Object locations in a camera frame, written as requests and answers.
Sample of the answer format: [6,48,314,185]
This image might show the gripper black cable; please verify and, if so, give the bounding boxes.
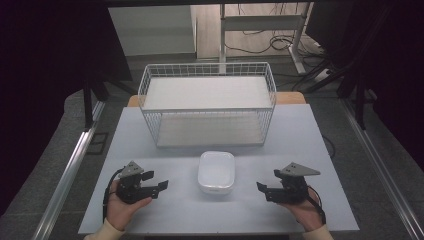
[102,168,125,224]
[306,185,327,225]

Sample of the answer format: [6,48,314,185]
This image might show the thin black cable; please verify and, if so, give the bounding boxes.
[321,134,336,160]

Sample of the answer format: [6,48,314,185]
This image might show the black floor cables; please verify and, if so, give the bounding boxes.
[223,29,329,92]

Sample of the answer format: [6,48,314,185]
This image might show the white plastic box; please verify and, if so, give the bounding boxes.
[197,150,236,196]

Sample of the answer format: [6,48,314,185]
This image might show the grey cabinet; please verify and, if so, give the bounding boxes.
[107,4,198,58]

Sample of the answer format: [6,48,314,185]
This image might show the person's right hand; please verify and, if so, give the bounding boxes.
[278,187,326,233]

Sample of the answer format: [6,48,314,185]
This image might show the person's left hand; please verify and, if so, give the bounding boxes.
[105,179,153,232]

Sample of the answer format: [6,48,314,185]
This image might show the white power strip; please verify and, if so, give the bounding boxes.
[313,68,332,83]

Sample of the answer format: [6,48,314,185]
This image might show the white metal desk frame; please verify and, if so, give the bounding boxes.
[218,2,313,75]

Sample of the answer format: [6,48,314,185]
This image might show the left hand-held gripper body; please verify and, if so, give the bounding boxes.
[114,160,153,205]

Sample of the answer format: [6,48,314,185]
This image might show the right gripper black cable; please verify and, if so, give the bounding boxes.
[306,185,327,225]

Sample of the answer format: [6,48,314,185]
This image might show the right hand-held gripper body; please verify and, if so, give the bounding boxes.
[279,162,321,205]

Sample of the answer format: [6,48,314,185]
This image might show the aluminium floor rail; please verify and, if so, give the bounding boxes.
[32,100,107,240]
[339,99,424,240]

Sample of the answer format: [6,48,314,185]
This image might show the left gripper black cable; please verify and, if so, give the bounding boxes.
[102,168,125,224]

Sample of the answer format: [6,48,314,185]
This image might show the black metal stand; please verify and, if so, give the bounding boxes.
[82,74,111,132]
[336,66,368,131]

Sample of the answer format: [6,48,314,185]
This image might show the black curtain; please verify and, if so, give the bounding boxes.
[305,0,424,171]
[0,0,134,217]

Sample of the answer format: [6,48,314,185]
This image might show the white wire basket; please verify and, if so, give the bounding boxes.
[137,61,278,149]

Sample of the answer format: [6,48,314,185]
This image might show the dark floor grate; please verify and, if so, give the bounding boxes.
[86,131,110,156]

